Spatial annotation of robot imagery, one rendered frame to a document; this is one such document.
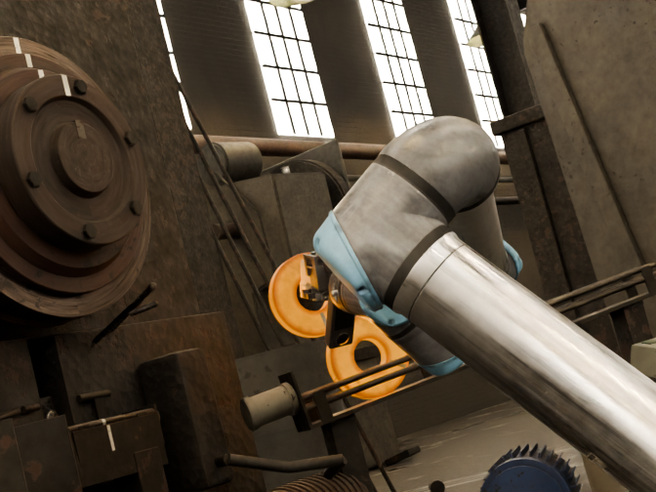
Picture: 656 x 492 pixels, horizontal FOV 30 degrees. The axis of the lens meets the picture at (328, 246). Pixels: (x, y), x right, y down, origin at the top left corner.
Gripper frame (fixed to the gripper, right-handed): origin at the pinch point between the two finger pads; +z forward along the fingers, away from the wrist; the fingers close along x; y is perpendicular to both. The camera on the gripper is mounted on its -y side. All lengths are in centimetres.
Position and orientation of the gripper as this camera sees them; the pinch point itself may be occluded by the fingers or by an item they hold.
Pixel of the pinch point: (308, 284)
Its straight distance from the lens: 223.3
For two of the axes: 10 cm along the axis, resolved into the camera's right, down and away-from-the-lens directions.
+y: -1.4, -9.8, -1.4
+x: -9.1, 1.9, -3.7
